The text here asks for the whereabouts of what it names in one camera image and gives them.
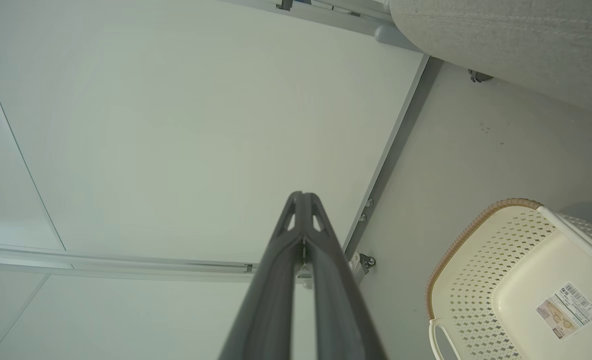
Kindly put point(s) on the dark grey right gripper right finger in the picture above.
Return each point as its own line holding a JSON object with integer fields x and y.
{"x": 336, "y": 300}

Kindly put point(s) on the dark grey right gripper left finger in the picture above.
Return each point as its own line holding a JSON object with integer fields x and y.
{"x": 266, "y": 300}

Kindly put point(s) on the cream perforated laundry basket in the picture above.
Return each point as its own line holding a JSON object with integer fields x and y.
{"x": 481, "y": 280}

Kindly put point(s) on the black caster wheel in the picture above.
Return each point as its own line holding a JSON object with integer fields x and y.
{"x": 480, "y": 76}
{"x": 368, "y": 261}

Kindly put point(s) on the paper label sticker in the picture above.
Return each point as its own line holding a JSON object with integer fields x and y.
{"x": 568, "y": 311}

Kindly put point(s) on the grey fabric sofa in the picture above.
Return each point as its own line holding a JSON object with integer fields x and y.
{"x": 516, "y": 40}

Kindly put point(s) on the grey partition base rail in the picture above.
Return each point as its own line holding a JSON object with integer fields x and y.
{"x": 126, "y": 262}
{"x": 391, "y": 150}

